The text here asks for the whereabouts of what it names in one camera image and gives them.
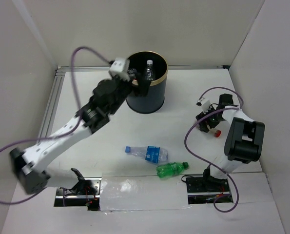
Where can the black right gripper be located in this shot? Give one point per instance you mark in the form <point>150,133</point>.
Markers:
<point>203,127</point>

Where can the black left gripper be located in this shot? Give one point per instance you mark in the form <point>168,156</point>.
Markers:
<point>142,89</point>

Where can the clear bottle red orange label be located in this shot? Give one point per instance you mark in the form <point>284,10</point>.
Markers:
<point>215,132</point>

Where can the clear bottle white cap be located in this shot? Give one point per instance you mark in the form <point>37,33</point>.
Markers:
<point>149,72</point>

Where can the clear bottle blue label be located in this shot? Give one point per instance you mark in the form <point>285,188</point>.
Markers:
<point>151,154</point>

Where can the green bottle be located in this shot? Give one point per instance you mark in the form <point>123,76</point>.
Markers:
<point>171,169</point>

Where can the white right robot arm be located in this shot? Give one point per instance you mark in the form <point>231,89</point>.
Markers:
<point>244,140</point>

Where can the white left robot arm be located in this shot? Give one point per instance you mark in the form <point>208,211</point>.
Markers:
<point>29,165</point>

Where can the black bin with gold rim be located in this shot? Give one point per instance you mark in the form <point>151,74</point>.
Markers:
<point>155,97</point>

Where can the silver tape sheet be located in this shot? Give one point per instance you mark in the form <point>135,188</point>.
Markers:
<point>142,193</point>

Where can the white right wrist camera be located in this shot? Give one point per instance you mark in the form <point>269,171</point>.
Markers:
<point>204,103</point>

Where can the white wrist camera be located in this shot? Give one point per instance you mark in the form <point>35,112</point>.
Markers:
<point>204,103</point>
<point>120,68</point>

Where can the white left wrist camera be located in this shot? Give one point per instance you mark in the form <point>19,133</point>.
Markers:
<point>120,68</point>

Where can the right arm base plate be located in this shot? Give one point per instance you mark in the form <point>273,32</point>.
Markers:
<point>201,192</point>

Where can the aluminium frame rail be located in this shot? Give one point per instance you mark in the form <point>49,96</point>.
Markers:
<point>52,104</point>

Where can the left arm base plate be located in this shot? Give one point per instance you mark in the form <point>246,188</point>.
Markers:
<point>88,196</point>

